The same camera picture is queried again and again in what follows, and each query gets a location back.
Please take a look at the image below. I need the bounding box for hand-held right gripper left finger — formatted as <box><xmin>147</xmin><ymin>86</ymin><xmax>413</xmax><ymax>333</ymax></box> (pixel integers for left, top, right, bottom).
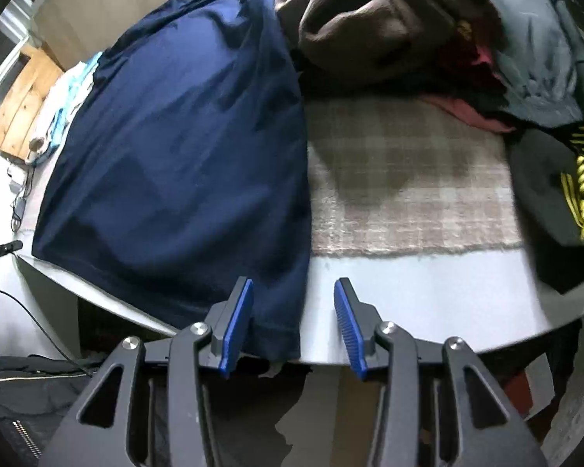
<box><xmin>41</xmin><ymin>276</ymin><xmax>255</xmax><ymax>467</ymax></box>

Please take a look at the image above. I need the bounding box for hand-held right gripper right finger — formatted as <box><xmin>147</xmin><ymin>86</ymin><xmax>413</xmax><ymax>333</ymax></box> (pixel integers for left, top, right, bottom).
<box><xmin>333</xmin><ymin>276</ymin><xmax>551</xmax><ymax>467</ymax></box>

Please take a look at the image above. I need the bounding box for navy blue garment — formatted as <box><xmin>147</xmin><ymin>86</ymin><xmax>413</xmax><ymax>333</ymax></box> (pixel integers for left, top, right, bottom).
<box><xmin>32</xmin><ymin>0</ymin><xmax>313</xmax><ymax>363</ymax></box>

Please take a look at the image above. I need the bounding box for pine plank board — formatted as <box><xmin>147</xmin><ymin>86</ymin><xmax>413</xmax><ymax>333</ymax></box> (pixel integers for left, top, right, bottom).
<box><xmin>0</xmin><ymin>46</ymin><xmax>64</xmax><ymax>161</ymax></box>

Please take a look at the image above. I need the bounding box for plaid blanket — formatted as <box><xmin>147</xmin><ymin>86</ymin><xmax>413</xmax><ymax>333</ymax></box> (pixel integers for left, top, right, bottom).
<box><xmin>304</xmin><ymin>95</ymin><xmax>526</xmax><ymax>258</ymax></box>

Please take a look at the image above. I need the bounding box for person's black jacket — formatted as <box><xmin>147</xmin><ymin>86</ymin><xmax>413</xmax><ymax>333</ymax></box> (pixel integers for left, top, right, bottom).
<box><xmin>0</xmin><ymin>355</ymin><xmax>108</xmax><ymax>467</ymax></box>

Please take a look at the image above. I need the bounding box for beige knit sweater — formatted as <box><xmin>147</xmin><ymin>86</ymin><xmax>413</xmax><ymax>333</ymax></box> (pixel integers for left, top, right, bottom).
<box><xmin>26</xmin><ymin>73</ymin><xmax>86</xmax><ymax>163</ymax></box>

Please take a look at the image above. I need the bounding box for black yellow striped garment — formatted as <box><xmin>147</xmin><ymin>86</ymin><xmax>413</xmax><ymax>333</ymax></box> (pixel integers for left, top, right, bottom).
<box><xmin>506</xmin><ymin>124</ymin><xmax>584</xmax><ymax>295</ymax></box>

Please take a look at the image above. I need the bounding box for red garment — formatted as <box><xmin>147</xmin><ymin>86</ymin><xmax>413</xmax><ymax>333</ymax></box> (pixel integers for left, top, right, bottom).
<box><xmin>419</xmin><ymin>44</ymin><xmax>517</xmax><ymax>134</ymax></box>

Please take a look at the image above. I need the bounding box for large light wooden board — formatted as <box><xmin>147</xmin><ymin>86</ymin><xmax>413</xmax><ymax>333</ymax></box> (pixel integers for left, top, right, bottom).
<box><xmin>32</xmin><ymin>0</ymin><xmax>176</xmax><ymax>71</ymax></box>

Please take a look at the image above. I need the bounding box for brown fleece garment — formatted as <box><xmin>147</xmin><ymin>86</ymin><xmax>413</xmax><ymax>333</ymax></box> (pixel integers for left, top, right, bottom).
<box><xmin>275</xmin><ymin>0</ymin><xmax>497</xmax><ymax>88</ymax></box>

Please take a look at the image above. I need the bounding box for grey garment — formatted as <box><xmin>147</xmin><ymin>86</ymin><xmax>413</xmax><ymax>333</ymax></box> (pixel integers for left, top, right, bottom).
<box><xmin>487</xmin><ymin>0</ymin><xmax>584</xmax><ymax>127</ymax></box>

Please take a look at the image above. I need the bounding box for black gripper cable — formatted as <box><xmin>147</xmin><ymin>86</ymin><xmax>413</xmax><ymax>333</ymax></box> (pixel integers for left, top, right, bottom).
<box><xmin>0</xmin><ymin>289</ymin><xmax>95</xmax><ymax>377</ymax></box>

